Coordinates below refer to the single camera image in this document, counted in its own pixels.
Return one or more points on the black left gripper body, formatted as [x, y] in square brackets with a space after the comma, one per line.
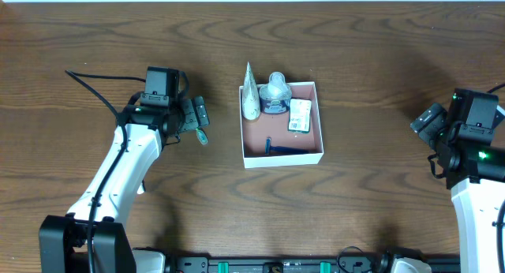
[195, 114]

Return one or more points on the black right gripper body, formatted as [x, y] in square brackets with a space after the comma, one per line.
[428, 120]

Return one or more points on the green white toothbrush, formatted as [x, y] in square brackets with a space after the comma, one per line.
[201, 136]

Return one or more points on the blue disposable razor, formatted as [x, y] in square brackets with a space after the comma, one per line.
[293, 151]

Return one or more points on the clear foam soap pump bottle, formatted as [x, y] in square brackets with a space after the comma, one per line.
[275, 95]

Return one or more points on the green Dettol soap box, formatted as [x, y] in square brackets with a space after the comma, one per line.
[300, 115]

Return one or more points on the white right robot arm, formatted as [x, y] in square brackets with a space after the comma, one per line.
[460, 137]

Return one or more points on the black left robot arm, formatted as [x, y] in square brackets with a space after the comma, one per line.
[91, 236]

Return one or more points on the white Pantene tube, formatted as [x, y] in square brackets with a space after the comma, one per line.
[250, 100]

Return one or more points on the white box with pink interior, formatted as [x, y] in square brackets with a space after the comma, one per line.
[255, 133]

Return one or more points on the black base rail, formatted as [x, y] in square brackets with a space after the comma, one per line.
[350, 259]

